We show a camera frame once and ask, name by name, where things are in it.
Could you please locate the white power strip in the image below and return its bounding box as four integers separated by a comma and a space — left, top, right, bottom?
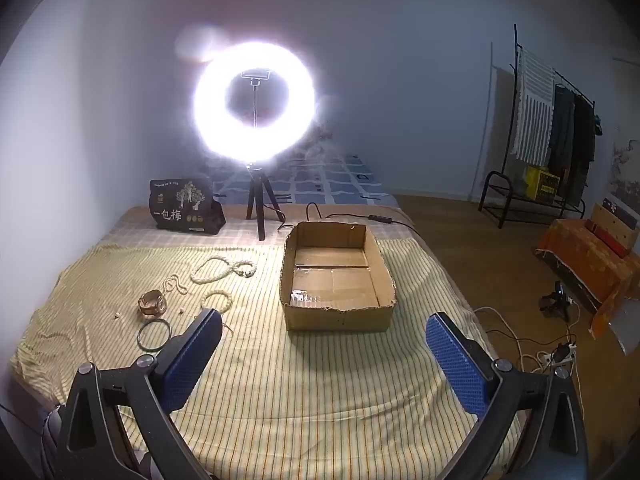
537, 342, 576, 368

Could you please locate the yellow striped cloth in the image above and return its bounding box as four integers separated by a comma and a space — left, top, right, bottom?
9, 237, 523, 480

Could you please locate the thin cream bead necklace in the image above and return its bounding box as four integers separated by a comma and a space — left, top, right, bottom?
161, 274, 190, 297

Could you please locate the black printed snack bag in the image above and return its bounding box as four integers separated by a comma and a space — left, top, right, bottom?
150, 177, 227, 236

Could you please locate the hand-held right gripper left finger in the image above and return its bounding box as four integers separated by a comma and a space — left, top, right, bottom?
52, 307, 223, 480

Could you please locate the red box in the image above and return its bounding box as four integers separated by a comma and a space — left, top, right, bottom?
587, 220, 628, 258

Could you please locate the wall poster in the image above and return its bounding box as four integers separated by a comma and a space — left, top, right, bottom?
607, 125, 640, 216

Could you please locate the white cable bundle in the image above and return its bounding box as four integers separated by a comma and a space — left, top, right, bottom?
472, 306, 553, 373

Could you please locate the tan plaid blanket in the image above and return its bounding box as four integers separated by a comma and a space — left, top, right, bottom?
102, 203, 416, 248

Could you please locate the white striped towel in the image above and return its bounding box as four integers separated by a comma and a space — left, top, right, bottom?
510, 46, 556, 165

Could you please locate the cream bead bracelet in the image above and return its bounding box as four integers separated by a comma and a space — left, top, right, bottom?
200, 290, 235, 313

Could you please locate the black tripod stand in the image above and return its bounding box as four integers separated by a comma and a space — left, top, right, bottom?
244, 160, 288, 242

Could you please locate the white pearl necklace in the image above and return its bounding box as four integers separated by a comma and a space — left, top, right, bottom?
190, 256, 257, 285

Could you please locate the blue patterned bed sheet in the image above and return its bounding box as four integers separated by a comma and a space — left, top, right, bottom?
210, 152, 401, 207

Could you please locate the brown cardboard box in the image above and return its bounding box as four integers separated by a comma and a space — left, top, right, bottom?
279, 220, 397, 333

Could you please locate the black power cable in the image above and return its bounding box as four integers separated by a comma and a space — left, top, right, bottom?
277, 202, 421, 236

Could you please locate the yellow crate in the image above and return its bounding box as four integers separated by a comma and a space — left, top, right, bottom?
522, 164, 560, 203

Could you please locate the black clothes rack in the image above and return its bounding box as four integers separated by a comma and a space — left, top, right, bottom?
478, 24, 598, 231

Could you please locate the orange covered furniture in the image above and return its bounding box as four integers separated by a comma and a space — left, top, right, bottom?
536, 217, 640, 341

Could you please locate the thin green bangle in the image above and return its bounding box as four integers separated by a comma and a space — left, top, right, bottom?
137, 318, 172, 352

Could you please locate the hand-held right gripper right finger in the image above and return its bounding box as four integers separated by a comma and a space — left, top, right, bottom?
425, 311, 588, 480

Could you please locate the dark green garment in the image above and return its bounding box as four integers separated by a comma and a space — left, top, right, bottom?
547, 84, 576, 176

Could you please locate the black garment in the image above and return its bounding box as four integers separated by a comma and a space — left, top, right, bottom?
567, 95, 597, 206

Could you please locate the grey plastic sheet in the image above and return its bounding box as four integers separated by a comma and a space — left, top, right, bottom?
612, 305, 640, 356

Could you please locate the gold bracelet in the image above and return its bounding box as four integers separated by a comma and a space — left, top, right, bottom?
138, 289, 168, 317

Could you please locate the white ring light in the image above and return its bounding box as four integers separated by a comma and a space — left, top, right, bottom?
192, 39, 318, 163

